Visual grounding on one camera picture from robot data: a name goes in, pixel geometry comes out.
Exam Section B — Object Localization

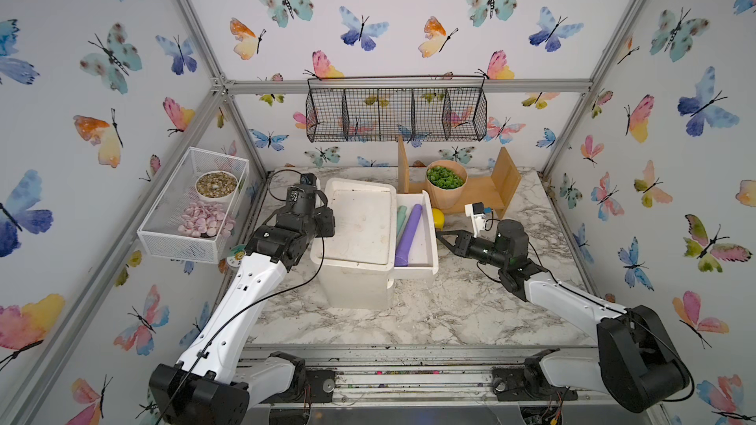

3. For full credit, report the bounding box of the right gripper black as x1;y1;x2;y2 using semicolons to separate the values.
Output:
438;230;511;273

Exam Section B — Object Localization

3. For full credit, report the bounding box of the white top drawer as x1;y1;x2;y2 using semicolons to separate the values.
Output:
392;191;439;279

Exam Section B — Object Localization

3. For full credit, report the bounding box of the purple microphone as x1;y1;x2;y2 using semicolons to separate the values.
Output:
395;204;423;267

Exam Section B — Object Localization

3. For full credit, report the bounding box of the green microphone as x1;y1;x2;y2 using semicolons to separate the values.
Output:
397;206;408;239

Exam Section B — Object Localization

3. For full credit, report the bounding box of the white drawer cabinet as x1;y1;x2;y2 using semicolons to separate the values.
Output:
310;178;397;311

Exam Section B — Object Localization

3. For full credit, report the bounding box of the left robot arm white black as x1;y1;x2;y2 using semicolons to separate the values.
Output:
149;173;336;424

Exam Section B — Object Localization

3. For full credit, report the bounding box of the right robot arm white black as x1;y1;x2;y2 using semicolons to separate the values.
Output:
436;220;695;413

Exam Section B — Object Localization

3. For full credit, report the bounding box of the yellow plastic jar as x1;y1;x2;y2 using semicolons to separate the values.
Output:
432;209;446;230

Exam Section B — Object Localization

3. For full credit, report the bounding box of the wooden shelf stand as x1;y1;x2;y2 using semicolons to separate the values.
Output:
397;137;522;216

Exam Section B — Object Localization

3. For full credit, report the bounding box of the pink pot with green plant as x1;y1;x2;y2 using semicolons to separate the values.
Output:
425;159;468;210

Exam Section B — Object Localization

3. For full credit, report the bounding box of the clear jar sunflower lid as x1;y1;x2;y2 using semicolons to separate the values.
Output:
226;244;246;270

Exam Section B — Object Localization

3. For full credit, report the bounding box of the white bowl of nuts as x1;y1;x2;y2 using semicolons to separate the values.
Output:
195;170;239;203

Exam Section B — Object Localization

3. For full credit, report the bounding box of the pink petal pile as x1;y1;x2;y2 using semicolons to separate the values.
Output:
177;202;235;238

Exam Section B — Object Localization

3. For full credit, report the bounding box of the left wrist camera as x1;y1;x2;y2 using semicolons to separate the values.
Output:
299;173;318;187

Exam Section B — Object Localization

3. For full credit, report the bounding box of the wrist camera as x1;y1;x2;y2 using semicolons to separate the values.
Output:
465;202;493;237
299;173;318;187

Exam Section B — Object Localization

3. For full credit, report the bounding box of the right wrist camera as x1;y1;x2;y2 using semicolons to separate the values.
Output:
465;202;493;237

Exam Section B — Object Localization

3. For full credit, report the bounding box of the white mesh wall basket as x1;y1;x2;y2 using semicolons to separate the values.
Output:
138;148;249;264

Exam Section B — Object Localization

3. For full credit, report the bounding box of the black wire wall basket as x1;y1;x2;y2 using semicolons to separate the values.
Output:
304;75;488;147

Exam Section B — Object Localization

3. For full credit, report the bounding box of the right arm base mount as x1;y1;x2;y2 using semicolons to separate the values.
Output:
491;349;578;401

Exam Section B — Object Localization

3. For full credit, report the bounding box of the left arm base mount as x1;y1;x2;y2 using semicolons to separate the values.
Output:
246;352;336;405

